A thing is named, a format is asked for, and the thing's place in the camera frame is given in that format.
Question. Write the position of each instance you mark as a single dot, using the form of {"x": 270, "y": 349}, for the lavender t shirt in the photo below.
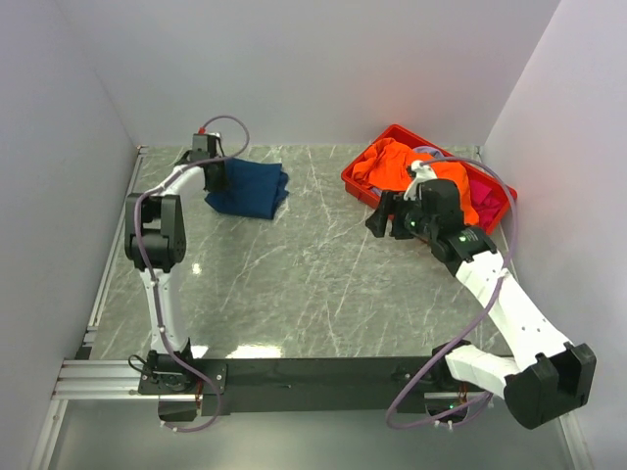
{"x": 429, "y": 154}

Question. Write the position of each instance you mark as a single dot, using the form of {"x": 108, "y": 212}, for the black base beam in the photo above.
{"x": 285, "y": 384}

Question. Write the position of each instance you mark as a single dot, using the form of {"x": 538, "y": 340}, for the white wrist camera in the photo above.
{"x": 419, "y": 172}
{"x": 205, "y": 131}

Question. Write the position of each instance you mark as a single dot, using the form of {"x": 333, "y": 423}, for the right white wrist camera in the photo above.
{"x": 419, "y": 172}

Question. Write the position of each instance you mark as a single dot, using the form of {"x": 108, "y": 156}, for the orange t shirt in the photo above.
{"x": 384, "y": 167}

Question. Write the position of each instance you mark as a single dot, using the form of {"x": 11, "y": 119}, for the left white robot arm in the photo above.
{"x": 155, "y": 242}

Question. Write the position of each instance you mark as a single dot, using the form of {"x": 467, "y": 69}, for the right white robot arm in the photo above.
{"x": 546, "y": 375}

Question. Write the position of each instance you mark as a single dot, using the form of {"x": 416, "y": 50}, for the aluminium rail frame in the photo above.
{"x": 96, "y": 380}

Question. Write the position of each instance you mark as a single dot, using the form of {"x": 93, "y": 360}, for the blue mickey t shirt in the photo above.
{"x": 254, "y": 190}

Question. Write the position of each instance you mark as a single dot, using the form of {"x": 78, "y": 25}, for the magenta t shirt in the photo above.
{"x": 487, "y": 202}

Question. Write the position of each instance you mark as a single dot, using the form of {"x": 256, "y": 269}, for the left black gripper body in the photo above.
{"x": 220, "y": 178}

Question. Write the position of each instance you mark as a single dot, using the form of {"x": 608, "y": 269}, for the red plastic bin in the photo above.
{"x": 399, "y": 133}

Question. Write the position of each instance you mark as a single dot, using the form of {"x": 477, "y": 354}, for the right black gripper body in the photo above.
{"x": 418, "y": 224}

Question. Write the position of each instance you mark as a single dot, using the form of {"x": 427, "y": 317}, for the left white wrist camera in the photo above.
{"x": 205, "y": 131}

